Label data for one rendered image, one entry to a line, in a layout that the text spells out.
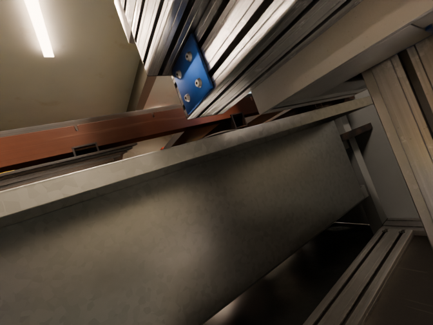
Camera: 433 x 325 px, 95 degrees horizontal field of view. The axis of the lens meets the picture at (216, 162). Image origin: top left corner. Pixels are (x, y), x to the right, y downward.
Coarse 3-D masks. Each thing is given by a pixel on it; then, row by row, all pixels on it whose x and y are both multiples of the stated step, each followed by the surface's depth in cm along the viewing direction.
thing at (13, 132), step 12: (252, 96) 78; (156, 108) 60; (168, 108) 61; (84, 120) 51; (96, 120) 52; (252, 120) 111; (264, 120) 125; (0, 132) 43; (12, 132) 44; (24, 132) 45; (180, 132) 86; (192, 132) 89; (204, 132) 98; (168, 144) 108; (120, 156) 85
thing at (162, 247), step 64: (320, 128) 79; (128, 192) 44; (192, 192) 51; (256, 192) 60; (320, 192) 72; (0, 256) 34; (64, 256) 37; (128, 256) 42; (192, 256) 48; (256, 256) 55; (0, 320) 32; (64, 320) 36; (128, 320) 40; (192, 320) 45
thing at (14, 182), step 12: (132, 144) 38; (84, 156) 34; (96, 156) 35; (108, 156) 36; (24, 168) 30; (36, 168) 31; (48, 168) 32; (60, 168) 33; (72, 168) 33; (84, 168) 34; (0, 180) 29; (12, 180) 30; (24, 180) 30; (36, 180) 31
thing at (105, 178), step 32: (256, 128) 43; (288, 128) 48; (128, 160) 31; (160, 160) 33; (192, 160) 57; (0, 192) 24; (32, 192) 25; (64, 192) 26; (96, 192) 45; (0, 224) 37
